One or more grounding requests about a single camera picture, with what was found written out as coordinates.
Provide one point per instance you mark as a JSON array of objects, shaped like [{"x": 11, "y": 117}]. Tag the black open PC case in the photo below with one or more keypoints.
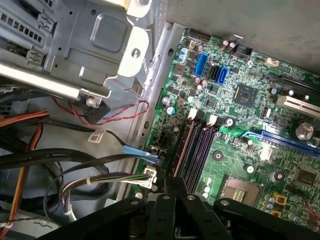
[{"x": 250, "y": 25}]

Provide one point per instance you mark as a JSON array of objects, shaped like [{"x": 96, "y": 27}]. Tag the black RAM slot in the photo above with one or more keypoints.
[
  {"x": 181, "y": 150},
  {"x": 190, "y": 150},
  {"x": 207, "y": 150},
  {"x": 199, "y": 150}
]

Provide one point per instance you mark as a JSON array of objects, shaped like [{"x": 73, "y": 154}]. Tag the silver coin cell battery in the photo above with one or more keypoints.
[{"x": 304, "y": 131}]

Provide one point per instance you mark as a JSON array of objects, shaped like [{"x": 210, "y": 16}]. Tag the blue expansion slot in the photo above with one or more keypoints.
[{"x": 287, "y": 141}]

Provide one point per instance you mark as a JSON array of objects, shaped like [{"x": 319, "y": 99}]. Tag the green motherboard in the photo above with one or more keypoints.
[{"x": 235, "y": 160}]

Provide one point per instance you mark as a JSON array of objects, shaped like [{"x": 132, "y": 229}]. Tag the CPU socket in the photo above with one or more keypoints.
[{"x": 240, "y": 192}]

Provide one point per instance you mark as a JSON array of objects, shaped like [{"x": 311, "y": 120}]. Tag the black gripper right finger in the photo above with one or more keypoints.
[{"x": 200, "y": 220}]

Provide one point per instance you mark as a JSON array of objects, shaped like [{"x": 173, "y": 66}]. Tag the black chassis switch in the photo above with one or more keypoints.
[{"x": 96, "y": 112}]

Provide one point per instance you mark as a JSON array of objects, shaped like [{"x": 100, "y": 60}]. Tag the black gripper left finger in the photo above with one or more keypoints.
[{"x": 160, "y": 215}]

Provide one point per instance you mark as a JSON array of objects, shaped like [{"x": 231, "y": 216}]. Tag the perforated grey disk bay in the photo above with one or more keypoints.
[{"x": 82, "y": 57}]

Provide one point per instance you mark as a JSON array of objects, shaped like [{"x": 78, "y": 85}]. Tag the white expansion slot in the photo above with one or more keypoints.
[{"x": 300, "y": 106}]

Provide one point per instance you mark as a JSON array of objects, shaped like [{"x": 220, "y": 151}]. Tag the black expansion slot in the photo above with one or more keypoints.
[{"x": 295, "y": 83}]

